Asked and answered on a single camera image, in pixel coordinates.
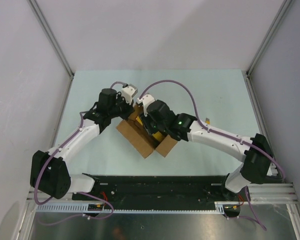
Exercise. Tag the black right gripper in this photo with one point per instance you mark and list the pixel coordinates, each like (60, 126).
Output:
(149, 129)

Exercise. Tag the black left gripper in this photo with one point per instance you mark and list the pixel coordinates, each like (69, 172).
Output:
(129, 109)

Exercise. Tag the yellow item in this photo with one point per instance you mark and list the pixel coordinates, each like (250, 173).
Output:
(158, 136)

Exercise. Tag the brown cardboard express box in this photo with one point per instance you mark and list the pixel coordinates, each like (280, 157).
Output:
(138, 137)

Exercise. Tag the yellow utility knife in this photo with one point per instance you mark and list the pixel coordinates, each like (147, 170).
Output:
(207, 120)

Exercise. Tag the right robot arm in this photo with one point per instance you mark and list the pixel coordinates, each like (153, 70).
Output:
(254, 153)

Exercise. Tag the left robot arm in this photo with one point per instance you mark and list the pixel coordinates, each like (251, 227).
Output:
(49, 169)

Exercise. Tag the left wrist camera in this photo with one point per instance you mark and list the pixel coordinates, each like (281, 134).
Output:
(128, 92)

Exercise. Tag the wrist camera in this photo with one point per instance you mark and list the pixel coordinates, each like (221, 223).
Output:
(128, 92)
(145, 101)

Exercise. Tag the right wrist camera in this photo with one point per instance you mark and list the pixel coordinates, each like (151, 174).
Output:
(145, 101)

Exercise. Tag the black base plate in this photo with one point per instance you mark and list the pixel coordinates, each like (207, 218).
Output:
(132, 192)

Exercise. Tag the left aluminium frame post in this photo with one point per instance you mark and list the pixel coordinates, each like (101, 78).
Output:
(48, 32)

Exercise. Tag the aluminium frame post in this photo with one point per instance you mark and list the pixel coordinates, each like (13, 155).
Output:
(270, 34)
(48, 32)

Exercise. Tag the right aluminium frame post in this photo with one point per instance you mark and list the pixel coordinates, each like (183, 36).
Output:
(270, 34)

